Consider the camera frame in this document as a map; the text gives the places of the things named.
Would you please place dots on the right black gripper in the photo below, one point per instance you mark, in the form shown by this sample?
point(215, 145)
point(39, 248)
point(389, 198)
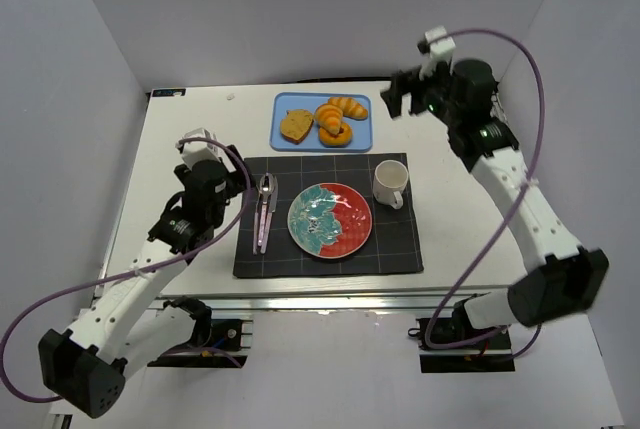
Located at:
point(407, 90)

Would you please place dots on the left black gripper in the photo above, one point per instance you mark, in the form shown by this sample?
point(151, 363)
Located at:
point(237, 175)

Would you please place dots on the brown bread slice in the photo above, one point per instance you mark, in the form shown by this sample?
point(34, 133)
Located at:
point(296, 125)

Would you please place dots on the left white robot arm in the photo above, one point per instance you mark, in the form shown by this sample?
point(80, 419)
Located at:
point(88, 364)

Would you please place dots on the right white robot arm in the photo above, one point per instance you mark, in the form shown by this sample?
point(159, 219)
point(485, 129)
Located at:
point(563, 277)

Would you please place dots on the striped croissant roll back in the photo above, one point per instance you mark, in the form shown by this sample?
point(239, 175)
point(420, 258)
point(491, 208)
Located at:
point(350, 107)

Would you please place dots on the striped croissant roll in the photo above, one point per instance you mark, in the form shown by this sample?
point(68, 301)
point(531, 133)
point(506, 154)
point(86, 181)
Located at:
point(329, 117)
point(350, 107)

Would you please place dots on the blue plastic tray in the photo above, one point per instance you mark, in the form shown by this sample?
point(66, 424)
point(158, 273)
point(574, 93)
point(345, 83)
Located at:
point(362, 140)

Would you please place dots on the striped croissant roll front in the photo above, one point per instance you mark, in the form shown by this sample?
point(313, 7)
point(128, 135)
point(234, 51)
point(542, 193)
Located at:
point(329, 117)

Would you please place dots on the white ceramic mug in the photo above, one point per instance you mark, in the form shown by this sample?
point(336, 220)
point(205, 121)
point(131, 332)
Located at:
point(390, 180)

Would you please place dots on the red teal floral plate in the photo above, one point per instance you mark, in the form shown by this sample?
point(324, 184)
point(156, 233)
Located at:
point(330, 220)

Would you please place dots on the left blue table label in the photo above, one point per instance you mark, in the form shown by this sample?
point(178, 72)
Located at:
point(168, 92)

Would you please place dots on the dark checked placemat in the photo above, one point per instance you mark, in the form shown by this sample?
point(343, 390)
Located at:
point(392, 248)

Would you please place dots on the metal spoon pink handle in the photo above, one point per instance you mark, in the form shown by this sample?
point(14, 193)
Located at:
point(265, 207)

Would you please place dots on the metal knife pink handle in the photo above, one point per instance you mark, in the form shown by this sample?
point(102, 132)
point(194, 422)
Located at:
point(268, 214)

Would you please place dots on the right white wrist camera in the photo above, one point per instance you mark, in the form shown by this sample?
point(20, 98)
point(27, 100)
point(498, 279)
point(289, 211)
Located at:
point(436, 46)

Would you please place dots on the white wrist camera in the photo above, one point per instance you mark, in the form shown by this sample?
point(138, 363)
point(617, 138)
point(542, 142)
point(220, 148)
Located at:
point(194, 152)
point(436, 46)

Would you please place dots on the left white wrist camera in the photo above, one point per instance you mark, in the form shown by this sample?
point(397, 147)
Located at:
point(194, 152)

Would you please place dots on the orange ring donut bread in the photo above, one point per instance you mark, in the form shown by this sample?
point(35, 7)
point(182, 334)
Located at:
point(341, 139)

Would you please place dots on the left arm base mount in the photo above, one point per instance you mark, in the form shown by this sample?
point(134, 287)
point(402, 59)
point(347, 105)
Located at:
point(215, 342)

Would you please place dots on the aluminium table frame rail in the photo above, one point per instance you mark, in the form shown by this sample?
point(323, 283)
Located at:
point(420, 302)

